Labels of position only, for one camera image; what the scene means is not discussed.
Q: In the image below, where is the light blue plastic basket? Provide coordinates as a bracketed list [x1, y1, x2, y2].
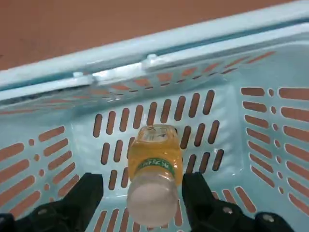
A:
[0, 0, 309, 232]

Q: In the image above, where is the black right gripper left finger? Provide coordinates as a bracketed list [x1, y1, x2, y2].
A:
[0, 173, 104, 232]

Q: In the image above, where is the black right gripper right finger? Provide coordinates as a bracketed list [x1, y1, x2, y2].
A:
[181, 172, 294, 232]

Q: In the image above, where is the juice bottle with white cap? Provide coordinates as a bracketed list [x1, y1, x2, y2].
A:
[126, 124, 183, 227]

